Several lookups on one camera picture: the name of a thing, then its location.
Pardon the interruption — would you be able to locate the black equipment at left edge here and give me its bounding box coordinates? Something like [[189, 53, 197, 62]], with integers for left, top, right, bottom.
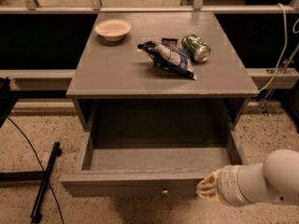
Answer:
[[0, 77, 18, 128]]

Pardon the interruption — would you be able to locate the white bowl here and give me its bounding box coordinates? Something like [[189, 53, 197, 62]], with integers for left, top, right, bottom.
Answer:
[[94, 20, 132, 42]]

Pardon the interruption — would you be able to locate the blue white chip bag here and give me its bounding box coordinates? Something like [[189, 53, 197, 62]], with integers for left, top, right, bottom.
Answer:
[[137, 41, 196, 80]]

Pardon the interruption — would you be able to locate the metal bracket at right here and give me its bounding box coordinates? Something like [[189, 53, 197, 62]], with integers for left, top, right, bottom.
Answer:
[[259, 43, 299, 116]]

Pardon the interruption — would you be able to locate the white cable at right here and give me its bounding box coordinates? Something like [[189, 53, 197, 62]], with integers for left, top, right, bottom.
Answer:
[[258, 3, 299, 92]]

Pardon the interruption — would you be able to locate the black stand base bar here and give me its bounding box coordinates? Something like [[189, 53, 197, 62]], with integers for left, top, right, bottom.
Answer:
[[0, 142, 62, 224]]

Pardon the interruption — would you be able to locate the black cable on floor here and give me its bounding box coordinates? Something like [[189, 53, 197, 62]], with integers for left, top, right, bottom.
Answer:
[[5, 115, 65, 224]]

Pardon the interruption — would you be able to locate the grey top drawer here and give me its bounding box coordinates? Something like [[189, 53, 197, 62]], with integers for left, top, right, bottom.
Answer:
[[59, 98, 250, 199]]

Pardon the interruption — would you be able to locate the grey wooden cabinet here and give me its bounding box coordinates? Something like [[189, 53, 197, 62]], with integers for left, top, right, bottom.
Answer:
[[65, 11, 261, 133]]

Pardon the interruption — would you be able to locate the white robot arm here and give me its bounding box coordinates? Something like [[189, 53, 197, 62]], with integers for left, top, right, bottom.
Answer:
[[196, 149, 299, 207]]

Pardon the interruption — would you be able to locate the small dark snack packet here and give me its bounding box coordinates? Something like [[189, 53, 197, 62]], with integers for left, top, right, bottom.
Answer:
[[162, 38, 178, 47]]

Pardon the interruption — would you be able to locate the green soda can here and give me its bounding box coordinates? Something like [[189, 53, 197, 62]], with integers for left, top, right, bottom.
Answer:
[[181, 34, 211, 63]]

